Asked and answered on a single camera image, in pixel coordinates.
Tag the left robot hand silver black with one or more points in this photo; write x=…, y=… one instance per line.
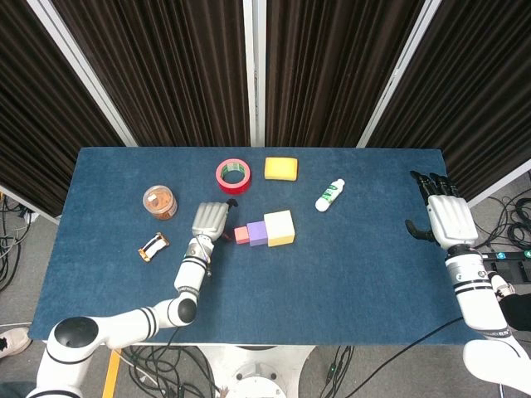
x=209, y=219

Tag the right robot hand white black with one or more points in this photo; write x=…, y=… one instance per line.
x=450, y=219

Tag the small pinkish red foam cube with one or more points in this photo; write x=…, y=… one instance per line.
x=241, y=235

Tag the purple foam cube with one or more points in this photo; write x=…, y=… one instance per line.
x=258, y=234

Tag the large yellow foam cube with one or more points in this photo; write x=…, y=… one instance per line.
x=280, y=228

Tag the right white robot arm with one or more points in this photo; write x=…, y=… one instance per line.
x=477, y=298

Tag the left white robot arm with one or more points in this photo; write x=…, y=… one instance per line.
x=124, y=325

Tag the black sleeved person forearm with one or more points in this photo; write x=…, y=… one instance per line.
x=518, y=311

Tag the yellow sponge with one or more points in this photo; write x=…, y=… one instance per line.
x=281, y=168

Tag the red tape roll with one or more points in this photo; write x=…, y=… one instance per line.
x=245, y=184

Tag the clear jar orange snacks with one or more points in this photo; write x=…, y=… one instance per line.
x=160, y=204

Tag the brown white snack packet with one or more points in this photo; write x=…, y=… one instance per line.
x=153, y=247

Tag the black power strip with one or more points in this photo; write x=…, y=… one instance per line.
x=510, y=256

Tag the dark pleated partition panel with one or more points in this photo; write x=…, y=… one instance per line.
x=25, y=124
x=332, y=62
x=166, y=62
x=477, y=103

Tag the white bottle green label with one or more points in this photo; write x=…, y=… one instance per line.
x=329, y=195

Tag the blue table mat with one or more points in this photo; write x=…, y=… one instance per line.
x=332, y=298

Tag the beige shoe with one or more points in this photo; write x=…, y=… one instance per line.
x=14, y=342

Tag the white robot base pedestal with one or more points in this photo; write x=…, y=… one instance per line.
x=257, y=373

